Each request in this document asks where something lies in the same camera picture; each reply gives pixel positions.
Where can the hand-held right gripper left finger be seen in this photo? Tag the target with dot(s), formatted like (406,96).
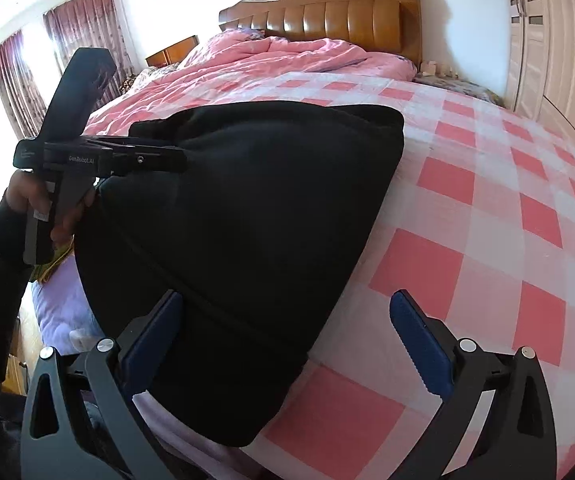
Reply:
(150,340)

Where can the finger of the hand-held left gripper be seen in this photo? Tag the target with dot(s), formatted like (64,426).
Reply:
(157,157)

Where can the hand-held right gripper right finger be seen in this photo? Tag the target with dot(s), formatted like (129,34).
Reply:
(420,345)

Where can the black pants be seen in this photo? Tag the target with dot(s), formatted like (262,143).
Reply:
(247,210)

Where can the person's left hand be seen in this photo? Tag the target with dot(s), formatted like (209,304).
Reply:
(20,195)

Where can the dark red curtain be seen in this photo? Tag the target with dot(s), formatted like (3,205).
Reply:
(12,80)

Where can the pink curtains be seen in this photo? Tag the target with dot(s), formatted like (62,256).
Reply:
(92,30)

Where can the leopard patterned cloth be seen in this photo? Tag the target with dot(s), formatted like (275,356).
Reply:
(142,77)

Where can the purple cloth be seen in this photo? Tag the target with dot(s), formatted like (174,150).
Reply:
(60,310)

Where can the wooden nightstand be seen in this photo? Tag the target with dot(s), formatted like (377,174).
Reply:
(170,52)

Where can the pink checked bed sheet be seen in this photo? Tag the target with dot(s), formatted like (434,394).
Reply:
(467,240)

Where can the green yellow cloth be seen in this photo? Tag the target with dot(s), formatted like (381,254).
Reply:
(50,270)

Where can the pink quilt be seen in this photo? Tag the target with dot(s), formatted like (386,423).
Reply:
(287,57)

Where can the brown wooden headboard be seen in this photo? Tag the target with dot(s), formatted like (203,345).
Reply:
(337,17)

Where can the grey patterned cloth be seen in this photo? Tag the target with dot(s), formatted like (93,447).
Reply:
(457,87)

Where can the white wardrobe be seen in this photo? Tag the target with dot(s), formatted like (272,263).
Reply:
(552,50)

